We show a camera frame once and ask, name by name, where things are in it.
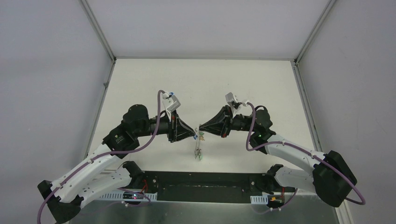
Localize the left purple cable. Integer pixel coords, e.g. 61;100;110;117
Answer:
36;90;166;224

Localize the left controller board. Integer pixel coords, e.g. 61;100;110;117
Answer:
123;192;144;200

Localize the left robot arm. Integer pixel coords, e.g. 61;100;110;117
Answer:
37;105;196;224

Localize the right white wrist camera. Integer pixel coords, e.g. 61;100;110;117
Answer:
225;92;249;109

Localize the purple cable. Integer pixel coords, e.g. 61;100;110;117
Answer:
36;90;166;224
245;102;366;206

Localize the aluminium frame rail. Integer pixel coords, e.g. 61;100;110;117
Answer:
54;169;345;224

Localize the right controller board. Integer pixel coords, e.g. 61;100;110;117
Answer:
268;196;285;207

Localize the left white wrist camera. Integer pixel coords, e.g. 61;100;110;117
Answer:
162;92;181;121

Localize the controller board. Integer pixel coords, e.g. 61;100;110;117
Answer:
268;196;285;207
123;192;144;200

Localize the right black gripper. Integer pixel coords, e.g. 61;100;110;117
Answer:
199;105;257;138

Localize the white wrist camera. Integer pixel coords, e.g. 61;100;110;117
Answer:
162;92;181;121
225;92;249;109

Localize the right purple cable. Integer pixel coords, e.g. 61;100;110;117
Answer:
245;102;366;206

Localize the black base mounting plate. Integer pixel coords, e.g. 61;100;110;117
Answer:
125;171;281;204

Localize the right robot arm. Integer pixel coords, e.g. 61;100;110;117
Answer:
199;105;357;207

